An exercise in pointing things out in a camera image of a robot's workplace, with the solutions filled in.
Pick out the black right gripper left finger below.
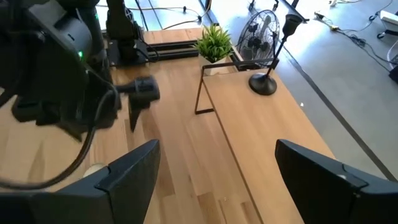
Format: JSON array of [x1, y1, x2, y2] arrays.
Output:
[[0, 139, 162, 224]]

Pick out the black metal candlestick holder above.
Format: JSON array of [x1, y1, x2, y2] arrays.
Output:
[[248, 13, 305, 96]]

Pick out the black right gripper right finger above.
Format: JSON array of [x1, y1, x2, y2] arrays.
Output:
[[274, 139, 398, 224]]

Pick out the black floor cable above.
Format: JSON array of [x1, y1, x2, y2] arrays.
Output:
[[335, 0, 398, 66]]

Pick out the black aluminium table frame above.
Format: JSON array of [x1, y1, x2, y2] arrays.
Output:
[[107, 39, 201, 67]]

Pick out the green plant in white pot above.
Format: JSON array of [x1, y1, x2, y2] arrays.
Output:
[[194, 24, 234, 77]]

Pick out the black floor fan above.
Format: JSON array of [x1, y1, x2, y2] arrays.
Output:
[[238, 9, 280, 68]]

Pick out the black stand legs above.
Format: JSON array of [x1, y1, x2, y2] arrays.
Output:
[[248, 0, 310, 23]]

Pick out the wooden shelf riser black legs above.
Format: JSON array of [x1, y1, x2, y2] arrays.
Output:
[[194, 58, 336, 224]]

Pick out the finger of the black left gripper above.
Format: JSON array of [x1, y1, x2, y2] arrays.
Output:
[[57, 119, 94, 144], [115, 75, 161, 133]]

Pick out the white floor device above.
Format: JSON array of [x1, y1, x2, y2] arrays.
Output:
[[379, 10, 398, 32]]

